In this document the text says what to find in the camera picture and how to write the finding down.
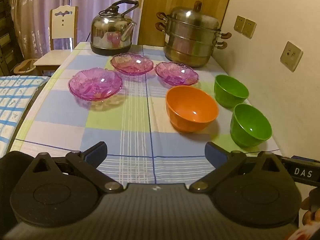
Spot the stainless steel steamer pot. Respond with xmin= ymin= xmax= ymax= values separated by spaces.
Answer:
xmin=155 ymin=0 xmax=232 ymax=68

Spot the green plastic bowl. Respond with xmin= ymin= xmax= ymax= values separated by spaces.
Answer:
xmin=214 ymin=74 xmax=250 ymax=109
xmin=230 ymin=103 xmax=272 ymax=148

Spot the beige wall socket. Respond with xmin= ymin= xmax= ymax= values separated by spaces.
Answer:
xmin=242 ymin=18 xmax=257 ymax=39
xmin=279 ymin=41 xmax=304 ymax=72
xmin=234 ymin=15 xmax=247 ymax=33

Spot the blue white checked blanket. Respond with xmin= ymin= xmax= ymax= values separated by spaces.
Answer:
xmin=0 ymin=75 xmax=52 ymax=158

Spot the person's right hand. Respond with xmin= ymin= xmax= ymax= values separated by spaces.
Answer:
xmin=301 ymin=187 xmax=320 ymax=227

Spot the dark shelf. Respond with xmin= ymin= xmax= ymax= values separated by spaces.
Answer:
xmin=0 ymin=0 xmax=24 ymax=77

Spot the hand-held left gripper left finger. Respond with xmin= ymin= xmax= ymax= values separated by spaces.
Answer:
xmin=24 ymin=141 xmax=124 ymax=194

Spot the stainless steel kettle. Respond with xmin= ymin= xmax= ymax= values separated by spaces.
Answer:
xmin=89 ymin=0 xmax=140 ymax=56

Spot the white wooden chair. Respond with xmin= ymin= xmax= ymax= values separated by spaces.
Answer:
xmin=33 ymin=6 xmax=79 ymax=77

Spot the purple glass plate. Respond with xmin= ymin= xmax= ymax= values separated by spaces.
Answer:
xmin=154 ymin=61 xmax=200 ymax=87
xmin=110 ymin=53 xmax=154 ymax=76
xmin=68 ymin=67 xmax=123 ymax=102

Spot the red and white tag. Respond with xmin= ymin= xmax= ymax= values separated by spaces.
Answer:
xmin=287 ymin=220 xmax=320 ymax=240

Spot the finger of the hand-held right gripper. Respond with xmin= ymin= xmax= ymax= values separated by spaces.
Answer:
xmin=279 ymin=155 xmax=317 ymax=167

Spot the woven basket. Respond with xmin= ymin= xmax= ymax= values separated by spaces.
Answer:
xmin=13 ymin=58 xmax=38 ymax=75

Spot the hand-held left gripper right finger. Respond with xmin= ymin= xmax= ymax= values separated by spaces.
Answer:
xmin=189 ymin=142 xmax=288 ymax=194

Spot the orange plastic bowl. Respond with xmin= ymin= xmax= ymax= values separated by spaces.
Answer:
xmin=165 ymin=85 xmax=219 ymax=133

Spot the checked pastel tablecloth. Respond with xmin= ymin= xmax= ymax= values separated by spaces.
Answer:
xmin=9 ymin=42 xmax=283 ymax=188

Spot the purple sheer curtain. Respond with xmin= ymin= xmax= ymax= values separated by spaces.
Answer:
xmin=9 ymin=0 xmax=145 ymax=60

